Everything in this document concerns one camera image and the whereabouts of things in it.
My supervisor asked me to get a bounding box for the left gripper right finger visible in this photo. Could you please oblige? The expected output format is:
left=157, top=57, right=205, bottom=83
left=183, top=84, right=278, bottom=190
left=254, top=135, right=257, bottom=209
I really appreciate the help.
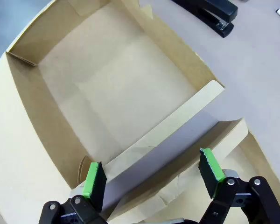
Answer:
left=198, top=147, right=280, bottom=224

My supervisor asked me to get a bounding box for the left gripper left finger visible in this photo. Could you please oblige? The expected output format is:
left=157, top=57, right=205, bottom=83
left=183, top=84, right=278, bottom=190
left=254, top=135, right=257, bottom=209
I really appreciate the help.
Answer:
left=38, top=161, right=108, bottom=224

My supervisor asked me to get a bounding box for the black stapler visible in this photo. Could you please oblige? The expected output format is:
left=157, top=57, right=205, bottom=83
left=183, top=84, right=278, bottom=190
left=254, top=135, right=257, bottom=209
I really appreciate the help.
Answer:
left=171, top=0, right=238, bottom=38

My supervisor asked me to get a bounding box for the large open cardboard box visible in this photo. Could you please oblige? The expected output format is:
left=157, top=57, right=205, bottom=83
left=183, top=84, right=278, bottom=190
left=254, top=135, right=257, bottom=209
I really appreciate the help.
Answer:
left=0, top=0, right=226, bottom=224

